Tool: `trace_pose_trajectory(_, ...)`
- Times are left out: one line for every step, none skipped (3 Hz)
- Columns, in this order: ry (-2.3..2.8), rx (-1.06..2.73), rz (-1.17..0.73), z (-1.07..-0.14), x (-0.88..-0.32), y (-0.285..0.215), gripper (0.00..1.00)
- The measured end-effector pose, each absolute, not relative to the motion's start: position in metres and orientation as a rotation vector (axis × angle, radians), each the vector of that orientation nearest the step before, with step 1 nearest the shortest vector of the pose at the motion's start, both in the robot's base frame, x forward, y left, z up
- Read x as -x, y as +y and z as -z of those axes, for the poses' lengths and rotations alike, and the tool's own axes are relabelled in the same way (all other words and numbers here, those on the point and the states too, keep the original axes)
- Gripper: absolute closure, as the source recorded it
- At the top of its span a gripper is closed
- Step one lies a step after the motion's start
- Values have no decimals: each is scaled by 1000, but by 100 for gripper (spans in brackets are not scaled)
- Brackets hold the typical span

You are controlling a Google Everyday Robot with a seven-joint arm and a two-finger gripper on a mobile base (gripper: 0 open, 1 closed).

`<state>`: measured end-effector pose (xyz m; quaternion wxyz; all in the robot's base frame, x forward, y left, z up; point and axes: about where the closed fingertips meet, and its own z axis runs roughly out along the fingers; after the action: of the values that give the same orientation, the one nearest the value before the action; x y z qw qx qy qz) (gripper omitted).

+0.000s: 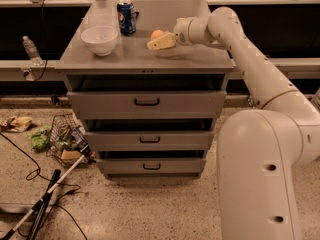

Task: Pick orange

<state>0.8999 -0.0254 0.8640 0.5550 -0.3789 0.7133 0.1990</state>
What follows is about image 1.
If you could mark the wire mesh basket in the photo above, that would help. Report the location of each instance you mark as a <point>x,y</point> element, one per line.
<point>67,142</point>

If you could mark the white ceramic bowl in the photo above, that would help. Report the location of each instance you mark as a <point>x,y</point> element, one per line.
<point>101,40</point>

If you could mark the middle grey drawer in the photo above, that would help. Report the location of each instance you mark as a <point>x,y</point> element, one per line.
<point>149,141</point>

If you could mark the brown crumpled snack bag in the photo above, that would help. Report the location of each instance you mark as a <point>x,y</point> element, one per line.
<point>16,124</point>

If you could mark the black stick on floor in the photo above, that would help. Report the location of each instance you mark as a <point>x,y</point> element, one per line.
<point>42,207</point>

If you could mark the green snack bag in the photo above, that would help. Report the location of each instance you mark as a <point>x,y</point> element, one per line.
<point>40,138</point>

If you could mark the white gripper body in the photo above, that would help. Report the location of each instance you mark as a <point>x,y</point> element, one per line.
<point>181,31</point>

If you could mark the bottom grey drawer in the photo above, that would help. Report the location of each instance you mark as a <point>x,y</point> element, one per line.
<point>151,166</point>

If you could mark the grey drawer cabinet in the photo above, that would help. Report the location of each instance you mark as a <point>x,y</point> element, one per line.
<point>131,66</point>

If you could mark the top grey drawer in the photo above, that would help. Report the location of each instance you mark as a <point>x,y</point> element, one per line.
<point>147,105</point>

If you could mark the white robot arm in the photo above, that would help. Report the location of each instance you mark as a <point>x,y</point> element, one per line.
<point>256,148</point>

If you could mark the clear plastic water bottle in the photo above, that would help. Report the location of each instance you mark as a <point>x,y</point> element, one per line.
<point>32,51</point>

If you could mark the orange fruit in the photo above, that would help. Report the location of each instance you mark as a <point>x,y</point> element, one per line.
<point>155,34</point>

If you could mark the blue soda can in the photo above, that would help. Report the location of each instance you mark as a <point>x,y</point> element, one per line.
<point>126,17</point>

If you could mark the grey drawer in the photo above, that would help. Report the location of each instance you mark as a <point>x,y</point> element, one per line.
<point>149,141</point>
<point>147,105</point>
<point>151,166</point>

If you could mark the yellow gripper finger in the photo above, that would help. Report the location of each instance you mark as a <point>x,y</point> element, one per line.
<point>166,40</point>

